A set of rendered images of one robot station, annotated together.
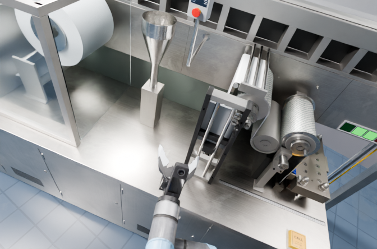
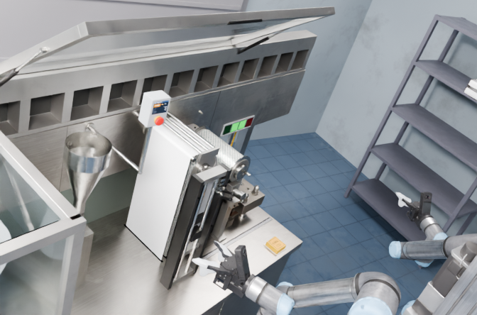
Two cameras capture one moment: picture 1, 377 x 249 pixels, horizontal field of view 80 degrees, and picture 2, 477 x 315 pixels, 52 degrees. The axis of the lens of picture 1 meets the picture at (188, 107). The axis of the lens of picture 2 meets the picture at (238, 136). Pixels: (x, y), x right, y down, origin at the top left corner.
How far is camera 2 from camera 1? 1.25 m
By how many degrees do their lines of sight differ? 54
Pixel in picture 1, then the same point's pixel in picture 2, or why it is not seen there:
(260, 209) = not seen: hidden behind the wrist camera
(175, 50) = (50, 167)
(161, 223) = (270, 291)
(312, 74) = (194, 103)
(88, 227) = not seen: outside the picture
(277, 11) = (156, 67)
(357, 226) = not seen: hidden behind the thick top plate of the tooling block
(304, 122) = (228, 150)
